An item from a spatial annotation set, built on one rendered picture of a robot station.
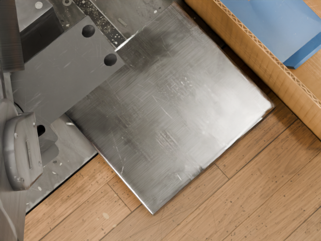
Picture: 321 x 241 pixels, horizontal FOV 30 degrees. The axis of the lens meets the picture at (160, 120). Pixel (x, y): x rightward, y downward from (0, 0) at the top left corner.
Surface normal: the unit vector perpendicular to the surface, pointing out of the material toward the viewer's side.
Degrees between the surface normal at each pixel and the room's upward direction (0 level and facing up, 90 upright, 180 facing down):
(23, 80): 27
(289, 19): 0
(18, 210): 90
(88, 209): 0
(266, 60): 90
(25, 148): 90
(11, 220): 90
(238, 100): 0
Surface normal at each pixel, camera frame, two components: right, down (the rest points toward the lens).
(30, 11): -0.04, -0.25
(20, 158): 0.99, -0.11
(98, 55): 0.28, 0.08
